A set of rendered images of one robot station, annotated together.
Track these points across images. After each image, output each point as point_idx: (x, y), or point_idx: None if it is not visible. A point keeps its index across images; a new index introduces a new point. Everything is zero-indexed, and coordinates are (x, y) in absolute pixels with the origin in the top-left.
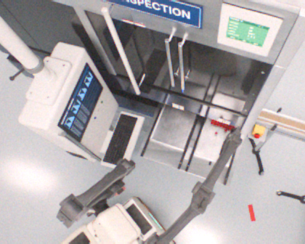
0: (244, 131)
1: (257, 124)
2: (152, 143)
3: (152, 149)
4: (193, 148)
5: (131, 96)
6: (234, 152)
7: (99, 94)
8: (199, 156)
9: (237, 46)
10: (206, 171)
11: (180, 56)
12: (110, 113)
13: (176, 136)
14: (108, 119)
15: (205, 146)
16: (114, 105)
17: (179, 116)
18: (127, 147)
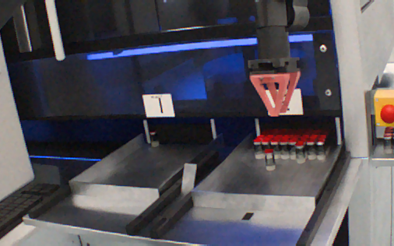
0: (353, 131)
1: (381, 89)
2: (75, 198)
3: (68, 208)
4: (192, 189)
5: (64, 155)
6: (334, 180)
7: None
8: (211, 208)
9: None
10: (231, 233)
11: None
12: (3, 163)
13: (149, 183)
14: None
15: (234, 189)
16: (20, 160)
17: (167, 157)
18: (14, 229)
